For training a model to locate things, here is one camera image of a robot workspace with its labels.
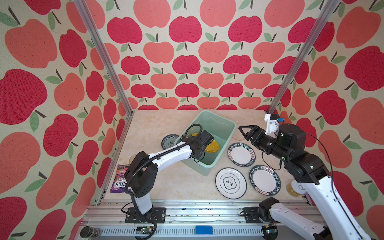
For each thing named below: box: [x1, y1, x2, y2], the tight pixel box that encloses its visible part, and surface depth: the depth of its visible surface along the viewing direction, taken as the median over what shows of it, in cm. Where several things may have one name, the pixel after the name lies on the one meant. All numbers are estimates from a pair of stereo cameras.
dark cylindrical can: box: [80, 226, 102, 238], surface depth 64 cm
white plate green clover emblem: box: [215, 167, 247, 200], surface depth 86 cm
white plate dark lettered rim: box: [227, 142, 256, 168], surface depth 98 cm
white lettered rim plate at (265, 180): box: [249, 165, 282, 196], surface depth 87 cm
